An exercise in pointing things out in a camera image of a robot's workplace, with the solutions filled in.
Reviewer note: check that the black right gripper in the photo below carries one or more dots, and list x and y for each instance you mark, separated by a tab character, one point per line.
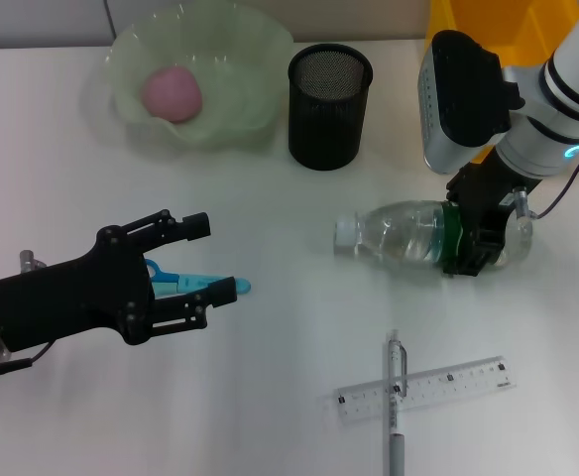
488	188

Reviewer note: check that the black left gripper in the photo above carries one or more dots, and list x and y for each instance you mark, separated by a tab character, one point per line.
71	297

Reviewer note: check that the clear green-label water bottle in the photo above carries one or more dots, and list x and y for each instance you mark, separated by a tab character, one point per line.
393	233

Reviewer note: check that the pink peach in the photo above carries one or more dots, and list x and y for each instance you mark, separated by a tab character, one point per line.
173	96

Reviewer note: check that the blue capped scissors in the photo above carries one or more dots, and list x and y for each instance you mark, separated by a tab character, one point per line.
242	286

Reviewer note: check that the transparent plastic ruler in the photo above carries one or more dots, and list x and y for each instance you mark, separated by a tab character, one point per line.
443	392

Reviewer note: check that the translucent green fruit bowl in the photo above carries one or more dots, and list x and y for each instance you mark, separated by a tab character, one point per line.
240	89

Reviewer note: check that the black mesh pen holder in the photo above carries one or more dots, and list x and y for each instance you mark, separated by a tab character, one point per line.
326	124

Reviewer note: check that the grey clear pen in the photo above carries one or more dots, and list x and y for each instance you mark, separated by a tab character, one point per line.
396	446

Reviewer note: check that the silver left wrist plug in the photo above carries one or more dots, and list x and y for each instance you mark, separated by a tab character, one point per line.
31	260

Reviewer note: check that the yellow plastic bin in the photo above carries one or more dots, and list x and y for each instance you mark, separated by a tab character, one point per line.
517	20

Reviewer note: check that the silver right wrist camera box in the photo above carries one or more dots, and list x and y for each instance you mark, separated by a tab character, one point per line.
463	99

